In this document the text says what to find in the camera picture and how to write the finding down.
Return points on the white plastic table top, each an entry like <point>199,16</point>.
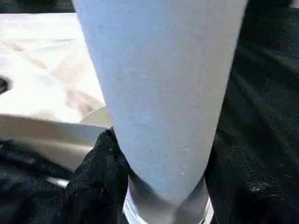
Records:
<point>42,93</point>

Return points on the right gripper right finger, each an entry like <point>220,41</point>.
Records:
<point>252,196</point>

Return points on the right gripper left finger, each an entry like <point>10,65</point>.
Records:
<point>96,186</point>

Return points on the white plastic table leg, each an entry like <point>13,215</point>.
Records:
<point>163,93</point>

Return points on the black work mat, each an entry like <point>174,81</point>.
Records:
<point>261,93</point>

